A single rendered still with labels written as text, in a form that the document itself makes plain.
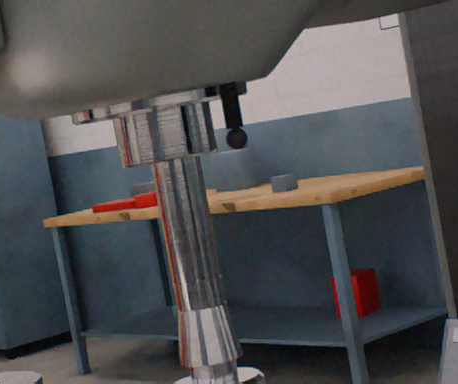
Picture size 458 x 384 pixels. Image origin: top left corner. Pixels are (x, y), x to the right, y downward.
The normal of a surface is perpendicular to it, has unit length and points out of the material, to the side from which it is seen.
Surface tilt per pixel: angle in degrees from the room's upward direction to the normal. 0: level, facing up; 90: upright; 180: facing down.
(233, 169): 90
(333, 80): 90
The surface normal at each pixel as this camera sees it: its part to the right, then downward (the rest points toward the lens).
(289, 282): -0.77, 0.18
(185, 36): 0.54, 0.54
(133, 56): 0.25, 0.64
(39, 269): 0.61, -0.07
